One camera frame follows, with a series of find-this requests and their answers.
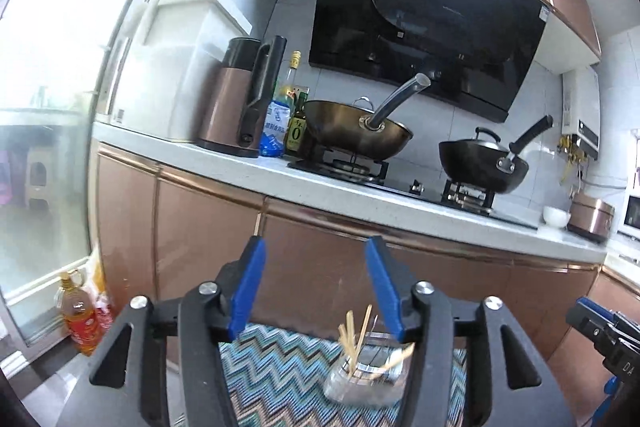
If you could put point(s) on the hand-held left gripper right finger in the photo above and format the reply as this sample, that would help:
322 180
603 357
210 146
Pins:
382 287

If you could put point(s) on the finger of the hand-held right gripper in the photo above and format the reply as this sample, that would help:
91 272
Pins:
600 311
590 329

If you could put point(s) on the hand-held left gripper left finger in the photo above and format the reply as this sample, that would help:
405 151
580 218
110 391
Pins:
247 287

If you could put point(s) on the copper kitchen base cabinets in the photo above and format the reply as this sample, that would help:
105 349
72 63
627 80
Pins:
200 232

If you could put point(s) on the copper rice cooker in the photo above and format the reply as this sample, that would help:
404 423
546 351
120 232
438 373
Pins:
590 217

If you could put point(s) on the black gas stove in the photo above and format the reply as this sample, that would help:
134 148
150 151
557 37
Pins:
400 190

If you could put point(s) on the white microwave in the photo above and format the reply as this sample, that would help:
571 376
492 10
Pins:
632 217

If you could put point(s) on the zigzag knitted cloth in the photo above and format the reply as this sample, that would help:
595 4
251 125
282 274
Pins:
280 382

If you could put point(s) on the white bowl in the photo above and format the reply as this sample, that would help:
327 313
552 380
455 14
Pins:
556 217

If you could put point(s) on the large red-label oil bottle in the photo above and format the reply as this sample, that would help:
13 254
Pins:
80 322
104 312

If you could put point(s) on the black lidded pan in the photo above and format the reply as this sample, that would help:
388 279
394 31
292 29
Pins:
470 162

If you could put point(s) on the blue and white bag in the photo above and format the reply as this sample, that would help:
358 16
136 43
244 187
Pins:
275 132

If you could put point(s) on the small dark green-label bottle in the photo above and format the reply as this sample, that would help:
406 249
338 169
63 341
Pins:
296 132

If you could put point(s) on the golden wok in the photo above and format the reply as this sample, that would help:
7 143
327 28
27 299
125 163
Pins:
350 127

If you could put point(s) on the copper electric kettle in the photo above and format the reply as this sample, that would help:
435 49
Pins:
225 107

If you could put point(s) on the white water heater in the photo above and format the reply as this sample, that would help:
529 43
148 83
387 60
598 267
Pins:
580 107

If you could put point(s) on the tall yellow-capped oil bottle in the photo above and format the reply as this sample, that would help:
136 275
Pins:
290 77

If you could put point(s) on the pale plastic stool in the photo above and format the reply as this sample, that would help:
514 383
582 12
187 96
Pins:
40 182

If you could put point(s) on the glass sliding door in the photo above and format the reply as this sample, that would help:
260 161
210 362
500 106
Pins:
50 157

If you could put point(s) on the black range hood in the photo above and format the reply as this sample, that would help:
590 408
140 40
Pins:
425 32

